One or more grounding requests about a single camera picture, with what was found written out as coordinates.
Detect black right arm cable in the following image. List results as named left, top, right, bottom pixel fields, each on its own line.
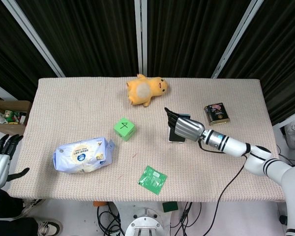
left=198, top=140, right=249, bottom=236

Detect black gold meat tin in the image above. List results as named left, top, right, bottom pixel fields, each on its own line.
left=203, top=102, right=231, bottom=127

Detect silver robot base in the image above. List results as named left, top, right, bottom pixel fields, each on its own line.
left=124, top=207, right=164, bottom=236

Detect blue white wipes pack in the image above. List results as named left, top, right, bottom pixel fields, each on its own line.
left=53, top=137, right=117, bottom=175

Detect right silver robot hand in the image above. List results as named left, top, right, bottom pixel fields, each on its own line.
left=164, top=107, right=206, bottom=143

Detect brown cardboard box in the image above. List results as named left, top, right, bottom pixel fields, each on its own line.
left=0, top=92, right=33, bottom=136

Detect beige waffle tablecloth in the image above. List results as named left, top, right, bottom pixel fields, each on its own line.
left=8, top=77, right=286, bottom=203

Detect black curtain panel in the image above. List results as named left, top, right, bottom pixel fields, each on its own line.
left=220, top=0, right=295, bottom=126
left=0, top=0, right=62, bottom=102
left=14, top=0, right=141, bottom=78
left=147, top=0, right=252, bottom=79

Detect green numbered cube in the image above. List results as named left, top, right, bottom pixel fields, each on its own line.
left=113, top=117, right=137, bottom=142

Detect green foil sachet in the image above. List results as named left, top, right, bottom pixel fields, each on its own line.
left=138, top=165, right=168, bottom=196

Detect black floor cable bundle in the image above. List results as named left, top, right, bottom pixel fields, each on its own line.
left=169, top=202, right=203, bottom=236
left=96, top=202, right=125, bottom=236
left=276, top=144, right=295, bottom=167

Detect black white sneaker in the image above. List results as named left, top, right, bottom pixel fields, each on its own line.
left=35, top=219, right=63, bottom=236
left=21, top=198, right=47, bottom=217

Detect green sponge block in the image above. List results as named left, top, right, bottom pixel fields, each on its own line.
left=162, top=201, right=179, bottom=213

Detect grey frame post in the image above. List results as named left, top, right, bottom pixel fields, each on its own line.
left=210, top=0, right=265, bottom=80
left=1, top=0, right=66, bottom=78
left=134, top=0, right=148, bottom=78

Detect yellow plush toy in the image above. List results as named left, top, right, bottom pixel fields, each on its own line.
left=126, top=73, right=169, bottom=108

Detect black trousers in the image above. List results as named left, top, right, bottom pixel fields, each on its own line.
left=0, top=189, right=40, bottom=236

